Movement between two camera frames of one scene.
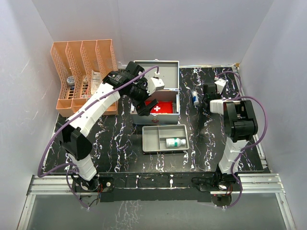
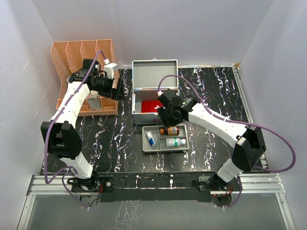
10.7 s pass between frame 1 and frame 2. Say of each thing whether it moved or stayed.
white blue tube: moved
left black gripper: moved
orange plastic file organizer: stayed
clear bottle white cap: stayed
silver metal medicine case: stayed
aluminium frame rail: stayed
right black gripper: moved
